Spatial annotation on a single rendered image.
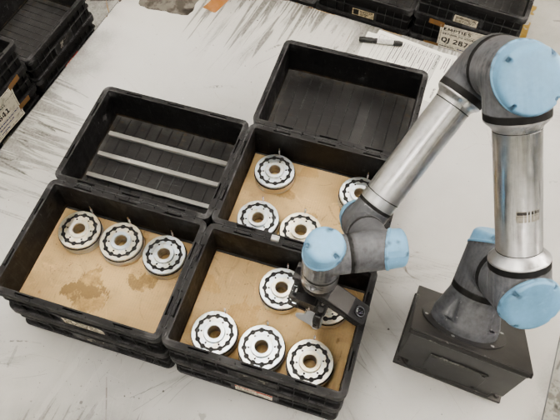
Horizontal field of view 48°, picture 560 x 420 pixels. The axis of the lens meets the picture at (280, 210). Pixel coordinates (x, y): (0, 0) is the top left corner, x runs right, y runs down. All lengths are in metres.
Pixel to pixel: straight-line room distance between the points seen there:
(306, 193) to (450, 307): 0.46
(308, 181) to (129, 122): 0.52
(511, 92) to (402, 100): 0.75
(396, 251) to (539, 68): 0.38
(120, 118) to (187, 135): 0.19
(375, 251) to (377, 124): 0.66
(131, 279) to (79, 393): 0.29
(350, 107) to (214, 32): 0.59
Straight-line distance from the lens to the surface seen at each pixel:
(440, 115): 1.24
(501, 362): 1.40
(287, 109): 1.76
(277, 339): 1.41
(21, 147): 1.98
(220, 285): 1.49
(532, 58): 1.10
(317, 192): 1.60
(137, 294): 1.51
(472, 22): 2.54
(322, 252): 1.11
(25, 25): 2.80
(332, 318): 1.43
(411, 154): 1.24
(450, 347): 1.39
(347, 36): 2.13
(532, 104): 1.11
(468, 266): 1.39
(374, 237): 1.15
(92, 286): 1.55
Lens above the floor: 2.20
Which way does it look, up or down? 60 degrees down
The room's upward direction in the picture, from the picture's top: straight up
